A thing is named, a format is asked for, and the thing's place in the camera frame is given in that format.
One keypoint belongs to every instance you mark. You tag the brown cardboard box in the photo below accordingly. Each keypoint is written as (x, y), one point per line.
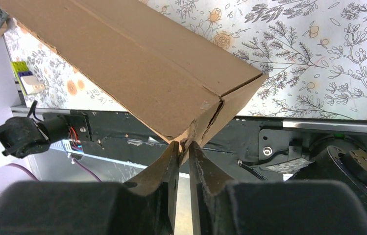
(166, 76)

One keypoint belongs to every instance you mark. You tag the small yellow white block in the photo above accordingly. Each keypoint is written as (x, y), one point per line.
(28, 82)

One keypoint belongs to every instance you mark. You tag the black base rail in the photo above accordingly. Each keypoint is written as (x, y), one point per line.
(271, 145)

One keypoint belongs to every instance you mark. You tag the floral patterned table mat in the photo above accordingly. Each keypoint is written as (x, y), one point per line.
(314, 53)

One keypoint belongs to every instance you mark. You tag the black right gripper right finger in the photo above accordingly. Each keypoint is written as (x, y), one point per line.
(222, 205)

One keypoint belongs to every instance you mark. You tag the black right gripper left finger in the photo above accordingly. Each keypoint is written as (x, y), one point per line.
(143, 205)

